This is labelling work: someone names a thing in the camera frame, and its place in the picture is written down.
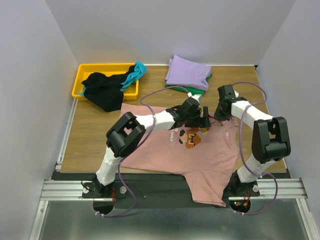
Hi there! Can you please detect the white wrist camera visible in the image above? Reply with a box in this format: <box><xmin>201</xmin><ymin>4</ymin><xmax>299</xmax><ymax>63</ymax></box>
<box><xmin>234</xmin><ymin>90</ymin><xmax>239</xmax><ymax>98</ymax></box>
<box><xmin>187</xmin><ymin>92</ymin><xmax>203</xmax><ymax>103</ymax></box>

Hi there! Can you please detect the teal garment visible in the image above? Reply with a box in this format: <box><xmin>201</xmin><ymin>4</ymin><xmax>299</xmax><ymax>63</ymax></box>
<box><xmin>120</xmin><ymin>61</ymin><xmax>148</xmax><ymax>92</ymax></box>

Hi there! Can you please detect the black garment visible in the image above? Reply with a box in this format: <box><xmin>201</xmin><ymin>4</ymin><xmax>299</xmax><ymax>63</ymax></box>
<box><xmin>82</xmin><ymin>65</ymin><xmax>135</xmax><ymax>112</ymax></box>

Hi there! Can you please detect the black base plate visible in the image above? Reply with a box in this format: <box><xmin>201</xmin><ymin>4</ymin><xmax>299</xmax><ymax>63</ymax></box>
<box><xmin>52</xmin><ymin>171</ymin><xmax>275</xmax><ymax>209</ymax></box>

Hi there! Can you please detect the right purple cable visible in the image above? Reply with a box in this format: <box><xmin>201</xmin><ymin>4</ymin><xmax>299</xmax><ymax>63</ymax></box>
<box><xmin>231</xmin><ymin>81</ymin><xmax>278</xmax><ymax>216</ymax></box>

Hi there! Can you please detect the yellow plastic bin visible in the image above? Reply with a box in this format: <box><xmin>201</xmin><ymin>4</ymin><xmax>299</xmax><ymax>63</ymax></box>
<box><xmin>71</xmin><ymin>63</ymin><xmax>139</xmax><ymax>101</ymax></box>

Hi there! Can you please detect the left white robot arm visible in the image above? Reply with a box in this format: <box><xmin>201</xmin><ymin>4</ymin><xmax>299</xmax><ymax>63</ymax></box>
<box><xmin>92</xmin><ymin>94</ymin><xmax>211</xmax><ymax>197</ymax></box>

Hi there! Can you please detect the folded green t-shirt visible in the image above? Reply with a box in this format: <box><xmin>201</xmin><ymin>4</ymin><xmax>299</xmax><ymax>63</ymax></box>
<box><xmin>165</xmin><ymin>74</ymin><xmax>213</xmax><ymax>95</ymax></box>

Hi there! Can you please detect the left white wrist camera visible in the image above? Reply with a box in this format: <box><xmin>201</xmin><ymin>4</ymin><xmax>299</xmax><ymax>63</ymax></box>
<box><xmin>187</xmin><ymin>92</ymin><xmax>203</xmax><ymax>103</ymax></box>

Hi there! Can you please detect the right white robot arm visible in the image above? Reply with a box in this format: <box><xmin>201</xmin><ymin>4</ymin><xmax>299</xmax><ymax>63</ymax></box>
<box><xmin>214</xmin><ymin>85</ymin><xmax>291</xmax><ymax>195</ymax></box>

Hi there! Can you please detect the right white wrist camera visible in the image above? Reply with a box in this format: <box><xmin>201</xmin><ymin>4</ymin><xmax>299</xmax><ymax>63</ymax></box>
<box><xmin>234</xmin><ymin>90</ymin><xmax>239</xmax><ymax>98</ymax></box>

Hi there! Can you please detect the pink t-shirt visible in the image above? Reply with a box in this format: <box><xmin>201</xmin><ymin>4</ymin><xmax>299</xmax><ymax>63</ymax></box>
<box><xmin>121</xmin><ymin>116</ymin><xmax>239</xmax><ymax>207</ymax></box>

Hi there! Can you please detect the folded lavender t-shirt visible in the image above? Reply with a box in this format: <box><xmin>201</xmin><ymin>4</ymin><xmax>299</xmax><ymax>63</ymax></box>
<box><xmin>165</xmin><ymin>55</ymin><xmax>212</xmax><ymax>92</ymax></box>

